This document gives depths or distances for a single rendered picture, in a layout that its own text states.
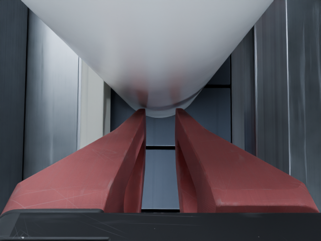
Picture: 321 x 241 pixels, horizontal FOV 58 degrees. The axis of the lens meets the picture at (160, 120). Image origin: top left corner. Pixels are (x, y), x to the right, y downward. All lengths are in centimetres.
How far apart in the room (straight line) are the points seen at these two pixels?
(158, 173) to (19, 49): 14
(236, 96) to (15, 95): 16
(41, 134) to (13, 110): 3
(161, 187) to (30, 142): 12
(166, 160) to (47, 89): 12
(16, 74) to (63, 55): 4
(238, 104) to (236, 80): 2
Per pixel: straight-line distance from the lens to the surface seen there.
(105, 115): 15
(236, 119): 19
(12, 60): 24
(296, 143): 25
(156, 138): 18
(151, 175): 18
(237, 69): 19
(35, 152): 25
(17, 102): 24
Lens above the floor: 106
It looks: 86 degrees down
